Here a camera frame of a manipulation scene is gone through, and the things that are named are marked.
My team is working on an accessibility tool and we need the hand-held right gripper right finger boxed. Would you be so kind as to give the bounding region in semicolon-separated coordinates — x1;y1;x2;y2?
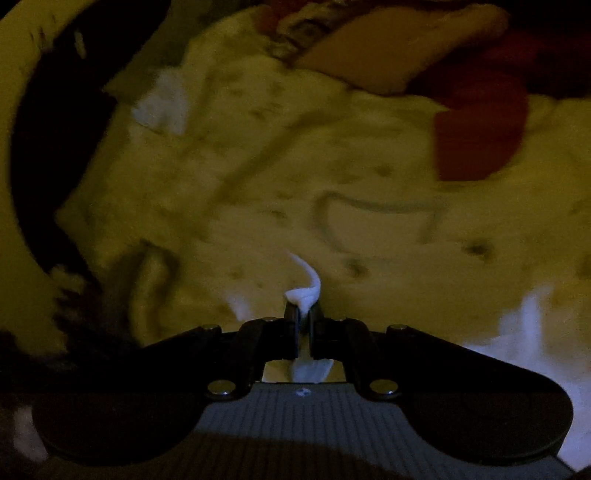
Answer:
309;301;477;401

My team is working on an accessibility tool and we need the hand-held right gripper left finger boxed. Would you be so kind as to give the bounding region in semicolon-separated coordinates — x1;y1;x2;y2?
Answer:
137;301;299;400

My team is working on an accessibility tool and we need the white small garment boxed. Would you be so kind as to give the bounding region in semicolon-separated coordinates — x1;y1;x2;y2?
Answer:
222;185;504;384

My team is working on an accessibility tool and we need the black curved headboard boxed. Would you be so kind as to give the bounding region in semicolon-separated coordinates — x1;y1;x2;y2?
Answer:
8;0;172;289

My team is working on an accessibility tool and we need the white cloth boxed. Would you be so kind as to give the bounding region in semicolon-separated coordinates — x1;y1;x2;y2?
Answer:
130;68;191;136

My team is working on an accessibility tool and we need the red garment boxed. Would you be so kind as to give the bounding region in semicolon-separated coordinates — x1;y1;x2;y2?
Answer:
406;32;591;182

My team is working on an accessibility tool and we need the floral bed sheet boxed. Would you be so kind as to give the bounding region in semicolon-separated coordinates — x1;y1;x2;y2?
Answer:
55;9;591;464

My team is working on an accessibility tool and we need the orange pillow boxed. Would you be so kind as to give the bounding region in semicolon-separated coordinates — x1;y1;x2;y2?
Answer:
293;4;511;95

